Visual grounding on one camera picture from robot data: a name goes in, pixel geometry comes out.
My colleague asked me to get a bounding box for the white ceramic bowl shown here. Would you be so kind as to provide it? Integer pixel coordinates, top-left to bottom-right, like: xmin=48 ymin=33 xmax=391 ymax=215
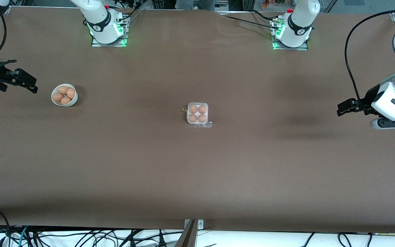
xmin=51 ymin=84 xmax=78 ymax=107

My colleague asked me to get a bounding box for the teal floor cable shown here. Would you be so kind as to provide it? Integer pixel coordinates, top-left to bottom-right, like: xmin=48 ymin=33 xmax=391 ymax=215
xmin=17 ymin=226 xmax=30 ymax=247

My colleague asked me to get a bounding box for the clear plastic egg box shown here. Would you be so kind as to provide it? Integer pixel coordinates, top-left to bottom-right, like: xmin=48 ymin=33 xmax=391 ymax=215
xmin=186 ymin=102 xmax=213 ymax=128

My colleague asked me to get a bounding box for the black base power cable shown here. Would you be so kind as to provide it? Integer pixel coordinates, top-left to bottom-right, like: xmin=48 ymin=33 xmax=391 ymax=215
xmin=250 ymin=9 xmax=281 ymax=22
xmin=222 ymin=15 xmax=277 ymax=29

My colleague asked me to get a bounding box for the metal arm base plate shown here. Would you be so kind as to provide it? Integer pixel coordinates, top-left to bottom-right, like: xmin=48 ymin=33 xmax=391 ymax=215
xmin=91 ymin=15 xmax=129 ymax=47
xmin=272 ymin=17 xmax=309 ymax=51

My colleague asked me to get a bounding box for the metal table edge bracket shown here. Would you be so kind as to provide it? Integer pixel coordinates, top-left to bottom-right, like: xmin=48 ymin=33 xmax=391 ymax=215
xmin=184 ymin=219 xmax=204 ymax=230

